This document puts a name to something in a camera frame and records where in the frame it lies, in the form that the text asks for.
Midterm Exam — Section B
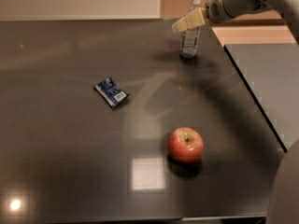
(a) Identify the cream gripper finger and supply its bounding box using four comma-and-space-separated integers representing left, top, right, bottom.
172, 7, 206, 33

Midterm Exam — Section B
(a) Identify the clear blue-label plastic bottle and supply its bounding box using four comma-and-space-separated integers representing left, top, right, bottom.
179, 0, 201, 58

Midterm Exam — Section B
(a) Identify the blue snack packet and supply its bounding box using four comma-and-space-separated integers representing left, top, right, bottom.
93, 77, 129, 109

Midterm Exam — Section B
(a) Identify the red apple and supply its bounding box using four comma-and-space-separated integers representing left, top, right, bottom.
167, 127, 205, 164

